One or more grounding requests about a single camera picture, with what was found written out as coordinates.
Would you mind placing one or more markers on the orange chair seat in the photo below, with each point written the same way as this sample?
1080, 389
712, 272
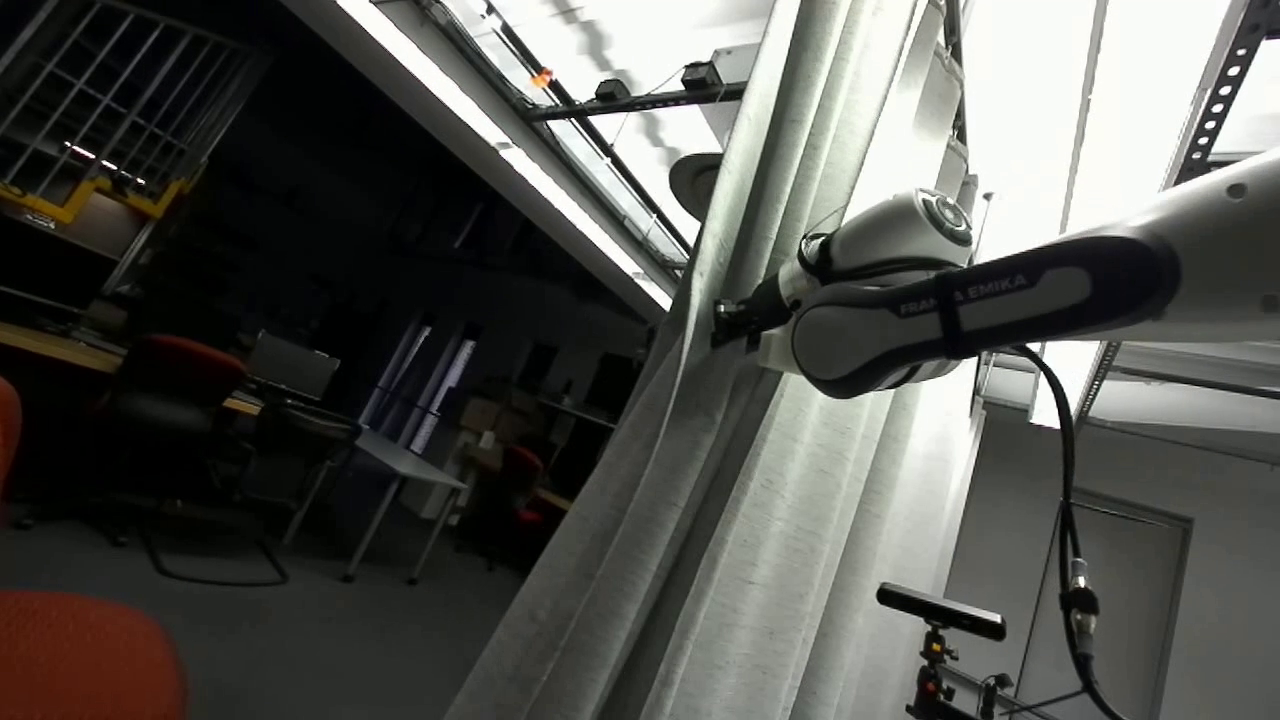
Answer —
80, 660

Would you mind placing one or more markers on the perforated metal rail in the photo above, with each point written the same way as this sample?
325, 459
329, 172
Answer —
1224, 83

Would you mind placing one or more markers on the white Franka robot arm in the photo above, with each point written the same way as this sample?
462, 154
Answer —
1200, 252

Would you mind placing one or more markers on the black ceiling rail with devices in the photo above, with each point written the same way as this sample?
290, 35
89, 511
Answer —
643, 102

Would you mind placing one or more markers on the black office chair red back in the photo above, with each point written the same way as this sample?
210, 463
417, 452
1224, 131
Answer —
180, 365

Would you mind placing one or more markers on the black camera stand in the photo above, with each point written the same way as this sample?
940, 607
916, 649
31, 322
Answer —
934, 680

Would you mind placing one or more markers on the orange chair backrest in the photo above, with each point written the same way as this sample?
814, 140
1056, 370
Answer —
11, 435

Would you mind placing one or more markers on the round ceiling diffuser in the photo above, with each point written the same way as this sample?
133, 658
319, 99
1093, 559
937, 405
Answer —
694, 180

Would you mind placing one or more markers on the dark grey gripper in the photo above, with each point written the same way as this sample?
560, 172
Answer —
756, 311

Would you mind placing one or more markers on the grey door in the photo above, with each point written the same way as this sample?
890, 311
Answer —
1135, 603

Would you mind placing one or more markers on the long ceiling light strip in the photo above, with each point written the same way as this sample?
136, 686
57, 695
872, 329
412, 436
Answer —
534, 180

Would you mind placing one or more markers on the black bar-shaped camera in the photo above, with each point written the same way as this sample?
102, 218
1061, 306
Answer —
940, 611

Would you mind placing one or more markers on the bright glass door panel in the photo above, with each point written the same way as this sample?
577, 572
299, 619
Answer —
422, 382

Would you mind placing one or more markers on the white folding table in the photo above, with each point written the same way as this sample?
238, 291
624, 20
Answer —
402, 466

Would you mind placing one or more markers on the grey laptop screen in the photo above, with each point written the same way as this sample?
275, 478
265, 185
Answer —
299, 365

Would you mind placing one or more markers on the dark red chair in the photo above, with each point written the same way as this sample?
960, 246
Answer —
514, 480

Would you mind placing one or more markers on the grey-white sheer curtain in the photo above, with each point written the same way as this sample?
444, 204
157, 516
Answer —
745, 535

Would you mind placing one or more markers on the wooden desk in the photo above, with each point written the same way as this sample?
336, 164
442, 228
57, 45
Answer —
55, 348

